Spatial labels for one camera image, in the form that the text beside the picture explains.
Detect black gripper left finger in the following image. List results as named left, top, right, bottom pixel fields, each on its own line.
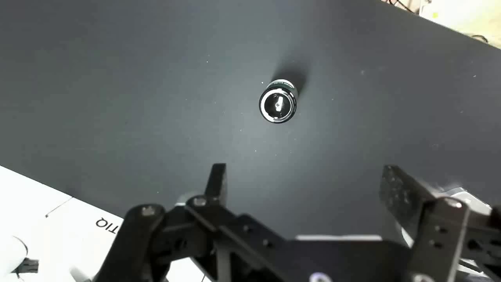
left=94, top=162, right=289, bottom=282

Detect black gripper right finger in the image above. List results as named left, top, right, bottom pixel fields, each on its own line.
left=378, top=164, right=501, bottom=282

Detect white Robotiq cardboard box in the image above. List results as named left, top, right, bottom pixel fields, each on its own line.
left=0, top=165, right=210, bottom=282

